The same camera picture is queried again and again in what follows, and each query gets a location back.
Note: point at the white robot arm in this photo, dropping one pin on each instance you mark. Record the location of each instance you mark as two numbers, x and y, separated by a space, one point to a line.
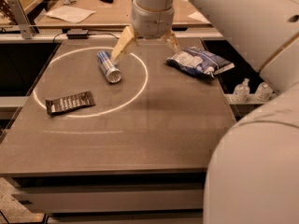
253 174

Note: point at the black snack wrapper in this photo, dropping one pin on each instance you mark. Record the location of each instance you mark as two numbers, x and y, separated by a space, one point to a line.
69 103

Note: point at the blue white chip bag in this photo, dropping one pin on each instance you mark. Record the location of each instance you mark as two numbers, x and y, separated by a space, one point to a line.
199 62

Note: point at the white table drawer unit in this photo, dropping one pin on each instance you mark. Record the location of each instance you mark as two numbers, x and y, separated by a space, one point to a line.
104 197

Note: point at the left sanitizer bottle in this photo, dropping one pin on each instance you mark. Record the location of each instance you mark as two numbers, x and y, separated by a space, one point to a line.
241 92

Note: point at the white paper sheet left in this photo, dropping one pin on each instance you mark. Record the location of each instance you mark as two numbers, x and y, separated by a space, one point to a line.
70 14

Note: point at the sanitizer bottle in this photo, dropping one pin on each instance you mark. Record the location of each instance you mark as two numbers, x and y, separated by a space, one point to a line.
263 92
241 92

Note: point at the red bull can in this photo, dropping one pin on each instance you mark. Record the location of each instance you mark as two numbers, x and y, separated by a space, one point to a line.
109 69

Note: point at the right sanitizer bottle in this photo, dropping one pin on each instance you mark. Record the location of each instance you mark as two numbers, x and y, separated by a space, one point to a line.
263 92

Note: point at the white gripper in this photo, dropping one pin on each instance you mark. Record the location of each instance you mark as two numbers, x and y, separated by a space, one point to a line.
151 22

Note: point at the white paper sheet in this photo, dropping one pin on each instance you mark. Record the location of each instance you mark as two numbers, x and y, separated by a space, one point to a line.
198 16
70 14

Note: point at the white paper sheet right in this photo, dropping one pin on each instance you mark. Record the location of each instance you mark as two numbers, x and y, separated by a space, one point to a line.
198 16

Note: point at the left metal bracket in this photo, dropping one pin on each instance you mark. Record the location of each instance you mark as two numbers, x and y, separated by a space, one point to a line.
26 28

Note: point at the black power adapter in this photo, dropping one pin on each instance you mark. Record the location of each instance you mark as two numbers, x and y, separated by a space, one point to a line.
80 34

